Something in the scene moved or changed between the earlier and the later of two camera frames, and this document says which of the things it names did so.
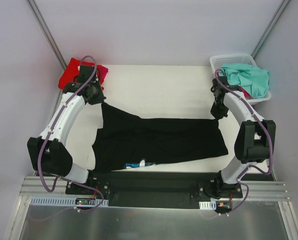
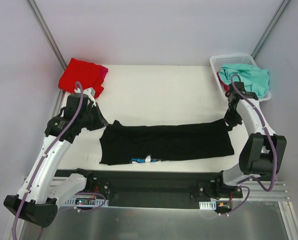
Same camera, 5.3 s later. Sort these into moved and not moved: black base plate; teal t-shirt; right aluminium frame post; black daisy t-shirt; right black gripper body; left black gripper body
Moved: right black gripper body; black daisy t-shirt; left black gripper body
Not moved: black base plate; right aluminium frame post; teal t-shirt
